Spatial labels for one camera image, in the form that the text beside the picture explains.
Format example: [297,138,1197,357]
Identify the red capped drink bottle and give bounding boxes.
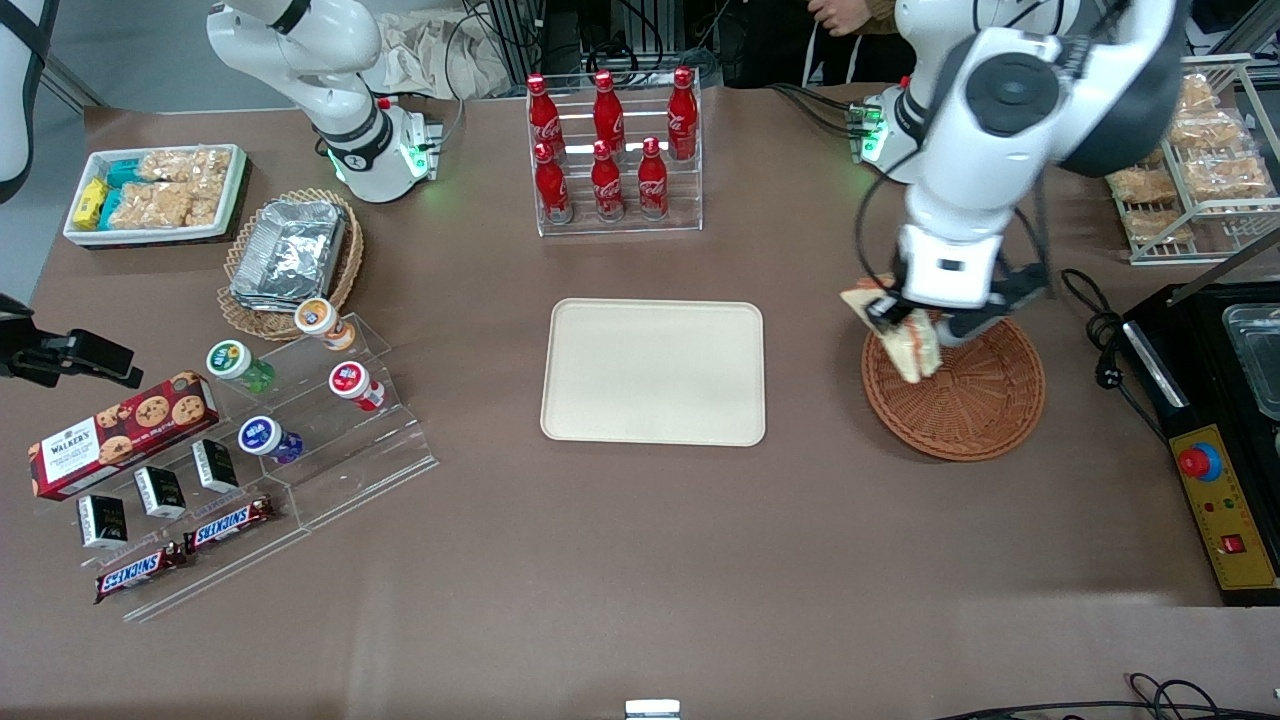
[328,361,387,413]

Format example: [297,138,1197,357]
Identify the round brown wicker basket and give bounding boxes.
[860,305,1048,463]

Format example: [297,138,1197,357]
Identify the triangular sandwich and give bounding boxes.
[839,276,944,387]

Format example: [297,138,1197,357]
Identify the yellow snack packet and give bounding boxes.
[72,178,109,231]

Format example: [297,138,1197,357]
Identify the green capped drink bottle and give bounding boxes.
[205,339,276,394]

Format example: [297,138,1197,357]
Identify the bystander hand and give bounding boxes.
[807,0,883,39]

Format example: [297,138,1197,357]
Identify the Snickers chocolate bar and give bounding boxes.
[93,543,189,605]
[183,496,277,554]

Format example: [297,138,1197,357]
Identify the light woven wicker basket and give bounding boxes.
[216,187,365,343]

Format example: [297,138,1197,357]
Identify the black base cables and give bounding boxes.
[769,82,865,137]

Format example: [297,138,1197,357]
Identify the white rectangular snack bin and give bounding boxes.
[63,144,249,247]

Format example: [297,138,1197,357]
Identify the small black white box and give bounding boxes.
[133,465,189,520]
[77,494,130,550]
[191,438,241,495]

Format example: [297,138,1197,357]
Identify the clear acrylic stepped stand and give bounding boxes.
[38,312,441,625]

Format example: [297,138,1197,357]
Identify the beige plastic tray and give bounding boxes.
[539,297,768,448]

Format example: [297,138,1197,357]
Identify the white wire rack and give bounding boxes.
[1104,53,1280,267]

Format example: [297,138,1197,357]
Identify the orange capped drink bottle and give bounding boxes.
[293,298,358,353]

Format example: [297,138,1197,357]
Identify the black power cable with plug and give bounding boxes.
[1059,267,1173,443]

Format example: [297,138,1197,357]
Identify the clear acrylic bottle stand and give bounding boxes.
[527,84,704,239]

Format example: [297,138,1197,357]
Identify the red Walkers cookie box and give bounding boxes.
[27,371,222,502]

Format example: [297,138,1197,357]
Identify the black countertop appliance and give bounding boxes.
[1119,240,1280,609]

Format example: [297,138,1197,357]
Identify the beige crumpled cloth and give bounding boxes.
[372,10,513,101]

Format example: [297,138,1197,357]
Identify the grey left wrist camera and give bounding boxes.
[940,264,1050,349]

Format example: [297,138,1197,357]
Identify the aluminium frame with cables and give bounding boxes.
[470,0,761,91]

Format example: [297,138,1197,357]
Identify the yellow control box red button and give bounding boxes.
[1167,422,1280,594]

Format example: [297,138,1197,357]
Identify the red cola bottle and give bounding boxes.
[666,66,700,163]
[532,142,574,226]
[636,137,670,222]
[589,140,627,224]
[591,69,628,161]
[526,73,567,161]

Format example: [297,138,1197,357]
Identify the clear plastic container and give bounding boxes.
[1221,302,1280,422]

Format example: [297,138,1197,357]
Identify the black floor cables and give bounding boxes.
[935,671,1280,720]

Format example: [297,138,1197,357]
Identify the blue capped drink bottle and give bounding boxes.
[237,415,304,465]

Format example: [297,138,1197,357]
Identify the stack of foil containers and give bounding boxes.
[229,199,349,314]

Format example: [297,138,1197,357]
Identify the clear bag of rice crackers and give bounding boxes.
[138,147,233,197]
[108,182,223,231]

